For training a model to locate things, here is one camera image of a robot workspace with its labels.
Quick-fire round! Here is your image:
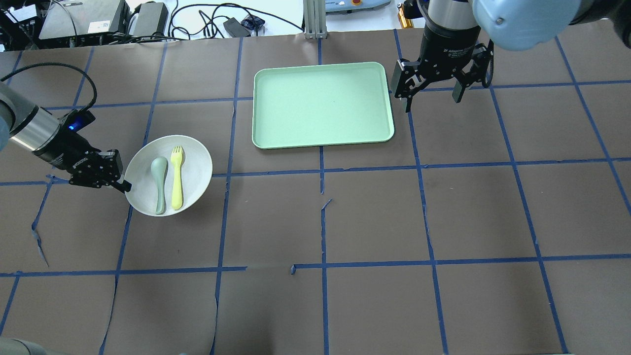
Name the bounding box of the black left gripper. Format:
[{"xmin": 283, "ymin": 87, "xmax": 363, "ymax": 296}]
[{"xmin": 34, "ymin": 130, "xmax": 132, "ymax": 193}]

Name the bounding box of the grey electronics box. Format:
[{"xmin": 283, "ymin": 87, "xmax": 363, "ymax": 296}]
[{"xmin": 39, "ymin": 0, "xmax": 130, "ymax": 40}]

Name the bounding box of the mint green tray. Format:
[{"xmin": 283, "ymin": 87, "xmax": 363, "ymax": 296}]
[{"xmin": 251, "ymin": 62, "xmax": 395, "ymax": 150}]

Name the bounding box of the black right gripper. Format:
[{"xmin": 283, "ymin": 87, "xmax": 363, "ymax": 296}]
[{"xmin": 393, "ymin": 22, "xmax": 493, "ymax": 114}]

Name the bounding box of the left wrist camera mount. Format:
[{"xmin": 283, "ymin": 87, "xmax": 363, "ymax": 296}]
[{"xmin": 61, "ymin": 109, "xmax": 96, "ymax": 132}]

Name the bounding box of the sage green plastic spoon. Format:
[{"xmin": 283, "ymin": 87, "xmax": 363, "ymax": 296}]
[{"xmin": 149, "ymin": 156, "xmax": 168, "ymax": 215}]

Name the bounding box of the white round plate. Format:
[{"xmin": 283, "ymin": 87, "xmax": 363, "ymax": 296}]
[{"xmin": 124, "ymin": 135, "xmax": 213, "ymax": 216}]

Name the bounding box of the aluminium frame post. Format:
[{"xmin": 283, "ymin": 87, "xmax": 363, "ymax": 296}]
[{"xmin": 303, "ymin": 0, "xmax": 328, "ymax": 39}]

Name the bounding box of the yellow plastic fork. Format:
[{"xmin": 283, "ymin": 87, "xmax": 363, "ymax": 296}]
[{"xmin": 171, "ymin": 145, "xmax": 183, "ymax": 211}]

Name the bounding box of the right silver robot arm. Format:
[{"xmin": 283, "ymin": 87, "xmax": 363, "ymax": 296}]
[{"xmin": 391, "ymin": 0, "xmax": 630, "ymax": 112}]

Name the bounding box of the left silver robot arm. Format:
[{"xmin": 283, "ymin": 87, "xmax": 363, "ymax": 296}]
[{"xmin": 0, "ymin": 83, "xmax": 132, "ymax": 193}]

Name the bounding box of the black power adapter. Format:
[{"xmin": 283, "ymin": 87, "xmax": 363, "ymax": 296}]
[{"xmin": 223, "ymin": 17, "xmax": 251, "ymax": 38}]

